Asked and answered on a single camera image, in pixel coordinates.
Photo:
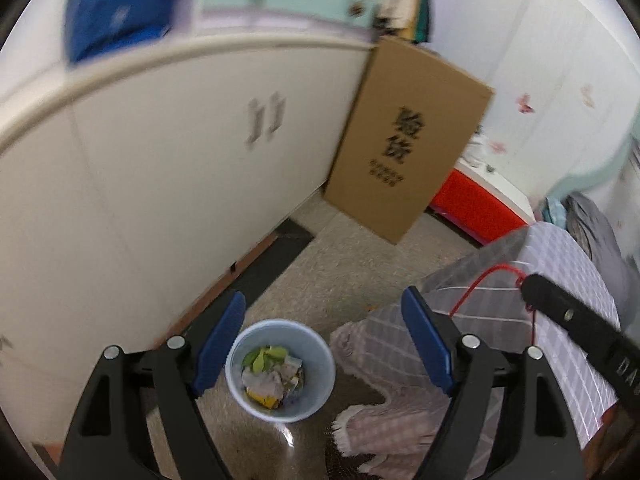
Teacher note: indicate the pale wardrobe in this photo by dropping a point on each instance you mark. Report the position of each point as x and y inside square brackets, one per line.
[540, 60]

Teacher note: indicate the mustard hanging garment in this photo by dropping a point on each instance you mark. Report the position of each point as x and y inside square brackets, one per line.
[407, 0]

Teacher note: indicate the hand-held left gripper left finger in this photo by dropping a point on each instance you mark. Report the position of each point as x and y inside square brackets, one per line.
[220, 345]

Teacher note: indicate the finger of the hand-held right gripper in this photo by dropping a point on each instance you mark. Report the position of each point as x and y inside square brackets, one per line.
[555, 305]

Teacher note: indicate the cream butterfly sticker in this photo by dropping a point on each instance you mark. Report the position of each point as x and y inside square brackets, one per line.
[587, 96]

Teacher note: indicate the blue plastic bin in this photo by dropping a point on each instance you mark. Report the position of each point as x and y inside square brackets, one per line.
[322, 365]

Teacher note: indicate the blue bag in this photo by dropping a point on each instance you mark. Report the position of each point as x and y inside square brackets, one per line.
[120, 5]

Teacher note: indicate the round table checkered cloth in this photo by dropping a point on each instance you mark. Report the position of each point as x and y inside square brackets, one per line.
[560, 260]

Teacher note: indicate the black floor mat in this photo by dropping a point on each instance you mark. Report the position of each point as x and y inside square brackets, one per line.
[280, 255]

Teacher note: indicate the grey duvet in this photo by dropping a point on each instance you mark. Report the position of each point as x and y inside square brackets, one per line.
[600, 230]

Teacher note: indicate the white plastic bag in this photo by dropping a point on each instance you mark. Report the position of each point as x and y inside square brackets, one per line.
[477, 152]

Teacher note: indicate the white low cabinet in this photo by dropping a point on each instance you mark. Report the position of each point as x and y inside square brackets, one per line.
[150, 185]

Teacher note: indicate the pine cone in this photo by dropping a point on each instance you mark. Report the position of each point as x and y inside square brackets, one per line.
[356, 8]

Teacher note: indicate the yellow packaging bag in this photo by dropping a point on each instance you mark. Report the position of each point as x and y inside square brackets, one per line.
[265, 401]

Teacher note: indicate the pink flower sticker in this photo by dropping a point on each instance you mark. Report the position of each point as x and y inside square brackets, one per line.
[497, 147]

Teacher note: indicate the pink patterned table skirt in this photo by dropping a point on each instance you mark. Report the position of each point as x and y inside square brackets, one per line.
[390, 410]

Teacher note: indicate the white packaging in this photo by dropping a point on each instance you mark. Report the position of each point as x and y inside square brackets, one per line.
[272, 380]

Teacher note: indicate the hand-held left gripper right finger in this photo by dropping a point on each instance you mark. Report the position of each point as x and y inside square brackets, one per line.
[427, 345]

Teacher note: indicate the pink butterfly sticker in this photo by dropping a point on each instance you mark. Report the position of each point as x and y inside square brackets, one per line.
[525, 102]

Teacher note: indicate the teal hanging garment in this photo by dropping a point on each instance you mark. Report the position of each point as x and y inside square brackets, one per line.
[425, 10]

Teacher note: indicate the large cardboard box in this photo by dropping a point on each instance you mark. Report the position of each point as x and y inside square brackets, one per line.
[415, 150]

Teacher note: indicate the red and white bench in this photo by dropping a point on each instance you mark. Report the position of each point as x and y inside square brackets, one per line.
[475, 205]

